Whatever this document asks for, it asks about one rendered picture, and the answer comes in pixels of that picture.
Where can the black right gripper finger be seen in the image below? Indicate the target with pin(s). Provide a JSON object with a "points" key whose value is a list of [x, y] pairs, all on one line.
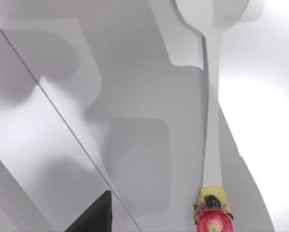
{"points": [[98, 215]]}

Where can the yellow pot with pink flower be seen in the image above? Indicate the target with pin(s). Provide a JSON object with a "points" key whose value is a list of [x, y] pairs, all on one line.
{"points": [[213, 210]]}

